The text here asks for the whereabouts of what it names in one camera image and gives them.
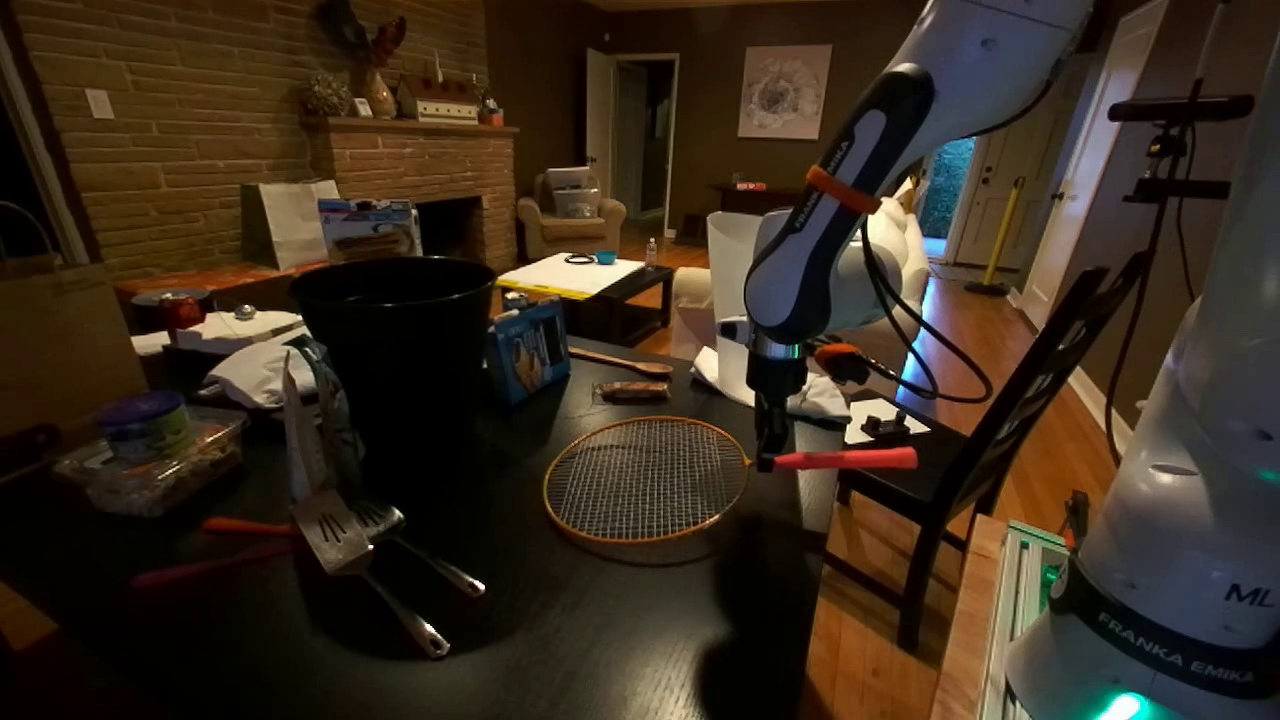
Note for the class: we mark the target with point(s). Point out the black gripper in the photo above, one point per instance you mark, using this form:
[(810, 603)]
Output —
[(772, 376)]

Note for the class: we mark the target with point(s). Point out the orange rimmed racket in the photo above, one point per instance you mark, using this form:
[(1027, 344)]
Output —
[(668, 477)]

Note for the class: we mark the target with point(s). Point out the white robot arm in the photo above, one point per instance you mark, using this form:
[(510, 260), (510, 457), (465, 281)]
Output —
[(1170, 603)]

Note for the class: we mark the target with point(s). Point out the black trash can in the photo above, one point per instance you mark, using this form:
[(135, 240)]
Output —
[(407, 340)]

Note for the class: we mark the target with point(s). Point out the white frosted plastic bin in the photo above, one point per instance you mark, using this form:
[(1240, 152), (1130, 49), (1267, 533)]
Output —
[(722, 295)]

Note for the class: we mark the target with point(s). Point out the low coffee table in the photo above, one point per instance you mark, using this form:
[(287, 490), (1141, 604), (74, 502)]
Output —
[(618, 302)]

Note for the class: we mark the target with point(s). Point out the black wooden chair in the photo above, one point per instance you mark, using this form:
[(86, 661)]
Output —
[(967, 468)]

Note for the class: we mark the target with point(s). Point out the blue snack box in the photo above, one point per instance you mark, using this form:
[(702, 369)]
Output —
[(525, 354)]

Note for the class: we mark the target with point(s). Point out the beige armchair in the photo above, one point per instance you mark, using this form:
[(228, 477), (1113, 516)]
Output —
[(568, 215)]

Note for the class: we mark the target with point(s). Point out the brick fireplace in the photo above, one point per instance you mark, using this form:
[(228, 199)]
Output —
[(424, 160)]

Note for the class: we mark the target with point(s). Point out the white board on bench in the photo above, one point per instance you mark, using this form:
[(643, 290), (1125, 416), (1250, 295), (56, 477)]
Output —
[(293, 223)]

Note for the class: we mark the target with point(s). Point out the clear plastic food container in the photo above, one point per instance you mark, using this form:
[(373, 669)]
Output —
[(155, 465)]

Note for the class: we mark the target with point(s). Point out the framed wall picture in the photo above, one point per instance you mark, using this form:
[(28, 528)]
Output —
[(782, 93)]

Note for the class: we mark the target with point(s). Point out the black camera on stand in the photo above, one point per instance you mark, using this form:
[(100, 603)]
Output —
[(1173, 146)]

